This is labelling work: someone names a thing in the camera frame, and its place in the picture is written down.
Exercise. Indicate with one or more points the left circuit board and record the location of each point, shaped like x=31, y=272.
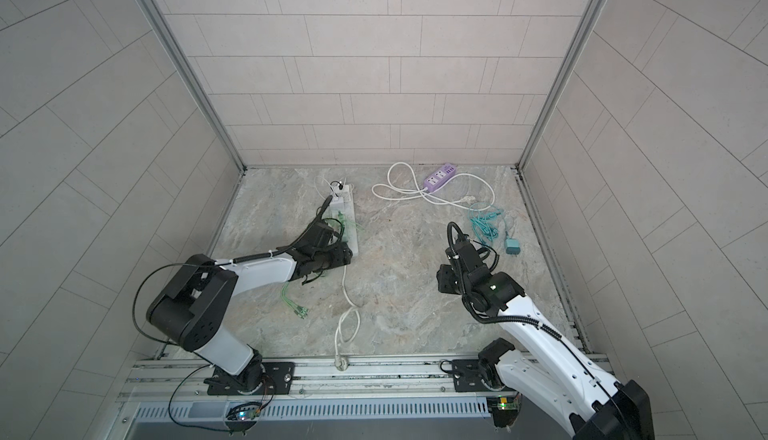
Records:
x=246, y=412

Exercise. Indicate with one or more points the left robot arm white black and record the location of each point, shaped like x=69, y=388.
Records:
x=189, y=311

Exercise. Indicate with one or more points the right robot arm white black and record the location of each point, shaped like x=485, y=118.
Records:
x=584, y=399

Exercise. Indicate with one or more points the purple power strip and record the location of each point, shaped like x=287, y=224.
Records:
x=439, y=178

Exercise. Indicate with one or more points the white multicolour power strip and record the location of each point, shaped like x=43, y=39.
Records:
x=342, y=209

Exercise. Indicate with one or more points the circuit board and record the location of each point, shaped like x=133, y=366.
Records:
x=246, y=412
x=504, y=410

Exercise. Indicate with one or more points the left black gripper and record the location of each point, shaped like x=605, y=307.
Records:
x=341, y=254

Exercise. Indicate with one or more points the teal charger plug right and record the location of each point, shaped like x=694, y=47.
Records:
x=512, y=246

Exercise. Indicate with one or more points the right circuit board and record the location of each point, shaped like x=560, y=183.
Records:
x=504, y=410

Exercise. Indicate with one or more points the aluminium mounting rail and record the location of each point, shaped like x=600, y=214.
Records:
x=371, y=388

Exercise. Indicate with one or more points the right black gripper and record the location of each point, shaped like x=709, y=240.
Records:
x=442, y=275

